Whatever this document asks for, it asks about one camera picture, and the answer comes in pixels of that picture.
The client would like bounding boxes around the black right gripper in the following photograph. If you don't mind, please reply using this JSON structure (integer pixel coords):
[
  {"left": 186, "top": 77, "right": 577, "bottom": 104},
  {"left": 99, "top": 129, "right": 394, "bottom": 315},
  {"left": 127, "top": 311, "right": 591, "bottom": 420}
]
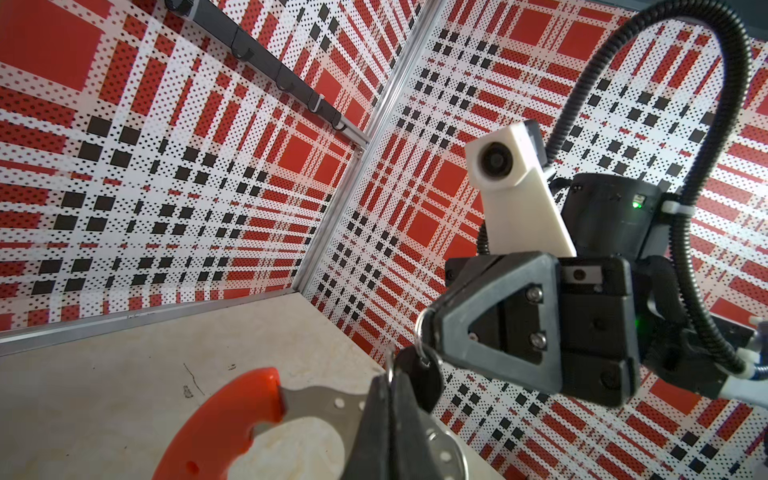
[{"left": 428, "top": 252, "right": 640, "bottom": 408}]

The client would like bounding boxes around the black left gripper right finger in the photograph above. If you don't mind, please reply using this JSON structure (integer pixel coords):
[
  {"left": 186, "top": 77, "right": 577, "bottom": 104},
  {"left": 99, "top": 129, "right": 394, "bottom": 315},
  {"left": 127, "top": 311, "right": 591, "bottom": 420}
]
[{"left": 391, "top": 372, "right": 459, "bottom": 479}]

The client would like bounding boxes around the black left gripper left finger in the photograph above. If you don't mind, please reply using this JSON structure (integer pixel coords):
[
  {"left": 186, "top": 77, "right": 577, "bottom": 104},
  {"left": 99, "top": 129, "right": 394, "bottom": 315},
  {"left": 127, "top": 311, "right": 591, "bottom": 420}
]
[{"left": 341, "top": 375, "right": 390, "bottom": 480}]

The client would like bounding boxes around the black key tag with key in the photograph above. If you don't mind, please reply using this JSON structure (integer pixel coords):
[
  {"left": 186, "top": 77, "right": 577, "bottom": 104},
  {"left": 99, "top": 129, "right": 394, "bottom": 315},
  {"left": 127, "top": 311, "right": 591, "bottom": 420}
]
[{"left": 394, "top": 308, "right": 445, "bottom": 414}]

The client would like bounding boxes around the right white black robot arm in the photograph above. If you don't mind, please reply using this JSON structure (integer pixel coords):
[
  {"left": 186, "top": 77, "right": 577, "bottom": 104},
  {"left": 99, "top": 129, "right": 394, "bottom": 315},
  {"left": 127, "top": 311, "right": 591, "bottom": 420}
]
[{"left": 420, "top": 174, "right": 767, "bottom": 407}]

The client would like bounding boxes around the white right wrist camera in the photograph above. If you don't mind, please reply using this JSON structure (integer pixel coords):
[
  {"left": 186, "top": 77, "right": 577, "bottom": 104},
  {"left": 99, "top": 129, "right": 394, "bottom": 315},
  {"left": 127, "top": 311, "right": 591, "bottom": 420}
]
[{"left": 465, "top": 120, "right": 577, "bottom": 257}]

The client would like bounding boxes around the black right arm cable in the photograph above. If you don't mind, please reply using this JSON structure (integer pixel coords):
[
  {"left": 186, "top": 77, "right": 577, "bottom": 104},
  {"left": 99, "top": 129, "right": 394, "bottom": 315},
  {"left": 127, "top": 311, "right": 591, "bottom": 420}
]
[{"left": 476, "top": 0, "right": 768, "bottom": 380}]

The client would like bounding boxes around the black wall hook rail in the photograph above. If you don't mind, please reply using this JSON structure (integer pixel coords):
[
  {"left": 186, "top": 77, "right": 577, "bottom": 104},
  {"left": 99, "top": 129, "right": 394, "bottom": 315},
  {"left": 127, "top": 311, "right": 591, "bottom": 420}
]
[{"left": 165, "top": 0, "right": 370, "bottom": 147}]

